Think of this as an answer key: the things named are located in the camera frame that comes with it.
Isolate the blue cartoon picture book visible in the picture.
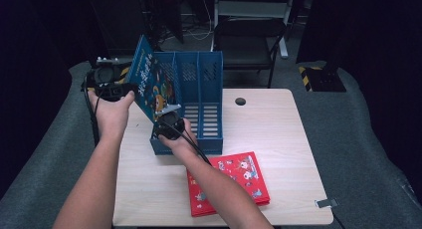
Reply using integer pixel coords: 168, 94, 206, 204
126, 34, 178, 123

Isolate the black metal chair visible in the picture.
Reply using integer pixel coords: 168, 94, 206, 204
210, 0, 298, 60

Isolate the person's right hand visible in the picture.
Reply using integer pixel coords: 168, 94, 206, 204
157, 118, 201, 158

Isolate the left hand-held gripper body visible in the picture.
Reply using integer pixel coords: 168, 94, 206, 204
84, 57, 130, 103

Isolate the person's left hand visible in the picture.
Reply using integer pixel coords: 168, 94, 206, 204
88, 90, 136, 141

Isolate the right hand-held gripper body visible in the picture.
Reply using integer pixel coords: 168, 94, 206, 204
153, 104, 185, 140

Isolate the black base with yellow stripes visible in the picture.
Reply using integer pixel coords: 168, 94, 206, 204
298, 65, 347, 93
113, 64, 131, 85

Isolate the black folding chair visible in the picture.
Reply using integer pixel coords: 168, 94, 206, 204
212, 17, 290, 89

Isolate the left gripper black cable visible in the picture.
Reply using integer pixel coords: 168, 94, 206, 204
82, 74, 103, 147

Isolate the red picture book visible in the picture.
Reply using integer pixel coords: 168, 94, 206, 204
186, 151, 272, 218

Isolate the white floor cable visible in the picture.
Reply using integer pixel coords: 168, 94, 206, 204
183, 0, 214, 42

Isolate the blue plastic file rack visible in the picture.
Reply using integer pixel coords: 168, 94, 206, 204
147, 50, 224, 156

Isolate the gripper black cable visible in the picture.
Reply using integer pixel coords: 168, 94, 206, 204
162, 120, 213, 166
82, 74, 103, 147

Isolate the grey metal table clip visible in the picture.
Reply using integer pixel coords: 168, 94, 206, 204
314, 197, 339, 209

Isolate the dark curtain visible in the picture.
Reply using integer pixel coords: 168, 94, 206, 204
0, 0, 101, 193
297, 0, 422, 207

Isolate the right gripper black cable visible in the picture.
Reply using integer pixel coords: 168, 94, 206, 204
162, 120, 213, 166

